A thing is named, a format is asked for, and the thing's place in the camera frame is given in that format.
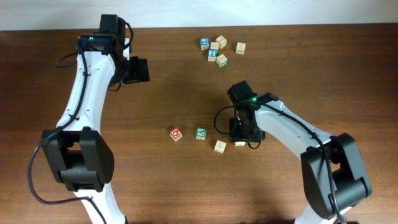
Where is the wooden block number 8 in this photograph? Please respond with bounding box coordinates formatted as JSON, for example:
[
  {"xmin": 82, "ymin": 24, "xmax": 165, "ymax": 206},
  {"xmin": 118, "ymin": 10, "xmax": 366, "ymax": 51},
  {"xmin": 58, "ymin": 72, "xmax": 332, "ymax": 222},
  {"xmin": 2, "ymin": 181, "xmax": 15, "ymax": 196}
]
[{"xmin": 214, "ymin": 140, "xmax": 226, "ymax": 154}]

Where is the wooden block green V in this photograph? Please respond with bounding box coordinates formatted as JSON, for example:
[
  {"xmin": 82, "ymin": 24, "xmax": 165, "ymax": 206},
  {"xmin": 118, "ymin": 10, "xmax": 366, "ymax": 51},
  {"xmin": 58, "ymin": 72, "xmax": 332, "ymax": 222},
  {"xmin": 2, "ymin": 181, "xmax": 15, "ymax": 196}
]
[{"xmin": 195, "ymin": 127, "xmax": 206, "ymax": 140}]

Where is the wooden block red Q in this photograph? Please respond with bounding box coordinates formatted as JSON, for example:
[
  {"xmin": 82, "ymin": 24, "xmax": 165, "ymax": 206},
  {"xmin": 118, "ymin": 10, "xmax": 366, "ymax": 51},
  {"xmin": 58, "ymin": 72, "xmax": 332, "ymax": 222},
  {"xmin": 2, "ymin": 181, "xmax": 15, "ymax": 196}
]
[{"xmin": 169, "ymin": 128, "xmax": 183, "ymax": 142}]

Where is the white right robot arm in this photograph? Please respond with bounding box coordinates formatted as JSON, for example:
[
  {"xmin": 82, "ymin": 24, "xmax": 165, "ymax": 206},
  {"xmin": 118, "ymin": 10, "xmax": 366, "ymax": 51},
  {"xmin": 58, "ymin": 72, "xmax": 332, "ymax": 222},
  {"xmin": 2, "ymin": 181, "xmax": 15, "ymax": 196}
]
[{"xmin": 227, "ymin": 81, "xmax": 372, "ymax": 223}]

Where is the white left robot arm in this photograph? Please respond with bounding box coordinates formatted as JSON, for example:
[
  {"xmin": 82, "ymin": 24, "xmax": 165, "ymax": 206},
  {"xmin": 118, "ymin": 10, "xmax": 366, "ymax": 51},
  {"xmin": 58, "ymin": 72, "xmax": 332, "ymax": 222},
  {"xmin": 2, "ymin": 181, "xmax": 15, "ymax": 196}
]
[{"xmin": 38, "ymin": 14, "xmax": 150, "ymax": 223}]

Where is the wooden block blue top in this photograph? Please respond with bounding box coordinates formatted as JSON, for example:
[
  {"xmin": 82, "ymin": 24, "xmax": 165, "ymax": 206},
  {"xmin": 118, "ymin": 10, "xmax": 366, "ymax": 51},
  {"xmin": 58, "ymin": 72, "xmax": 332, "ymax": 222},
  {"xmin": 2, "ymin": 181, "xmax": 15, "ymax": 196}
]
[{"xmin": 200, "ymin": 37, "xmax": 210, "ymax": 50}]

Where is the wooden block J green N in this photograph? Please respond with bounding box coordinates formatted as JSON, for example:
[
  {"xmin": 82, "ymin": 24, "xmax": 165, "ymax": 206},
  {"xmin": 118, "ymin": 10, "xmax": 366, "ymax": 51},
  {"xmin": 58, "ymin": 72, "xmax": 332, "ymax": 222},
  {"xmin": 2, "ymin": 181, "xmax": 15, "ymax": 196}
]
[{"xmin": 216, "ymin": 54, "xmax": 228, "ymax": 68}]

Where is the wooden block blue 2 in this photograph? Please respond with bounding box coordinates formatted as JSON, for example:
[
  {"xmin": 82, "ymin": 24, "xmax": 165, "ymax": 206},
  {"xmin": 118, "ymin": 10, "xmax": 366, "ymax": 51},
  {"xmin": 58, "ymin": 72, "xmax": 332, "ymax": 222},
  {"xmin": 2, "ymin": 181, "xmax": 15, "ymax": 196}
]
[{"xmin": 208, "ymin": 49, "xmax": 218, "ymax": 62}]

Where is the wooden block dark green side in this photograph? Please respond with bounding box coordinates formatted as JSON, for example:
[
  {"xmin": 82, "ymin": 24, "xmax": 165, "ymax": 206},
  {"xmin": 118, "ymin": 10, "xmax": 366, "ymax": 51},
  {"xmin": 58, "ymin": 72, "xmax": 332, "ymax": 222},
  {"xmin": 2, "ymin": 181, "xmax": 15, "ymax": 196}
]
[{"xmin": 210, "ymin": 42, "xmax": 220, "ymax": 50}]

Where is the plain wooden block far right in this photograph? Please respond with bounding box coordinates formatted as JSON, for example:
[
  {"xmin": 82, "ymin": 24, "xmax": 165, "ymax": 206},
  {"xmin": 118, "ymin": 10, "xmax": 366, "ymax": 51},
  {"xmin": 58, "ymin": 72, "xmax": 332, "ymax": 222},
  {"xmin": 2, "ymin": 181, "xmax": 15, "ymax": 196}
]
[{"xmin": 236, "ymin": 42, "xmax": 246, "ymax": 55}]

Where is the wooden block yellow side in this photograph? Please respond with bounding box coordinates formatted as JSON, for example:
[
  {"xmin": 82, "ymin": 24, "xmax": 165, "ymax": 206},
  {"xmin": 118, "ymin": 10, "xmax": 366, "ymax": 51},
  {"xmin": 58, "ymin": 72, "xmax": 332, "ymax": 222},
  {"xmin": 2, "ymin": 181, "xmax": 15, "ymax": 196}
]
[{"xmin": 216, "ymin": 35, "xmax": 228, "ymax": 49}]

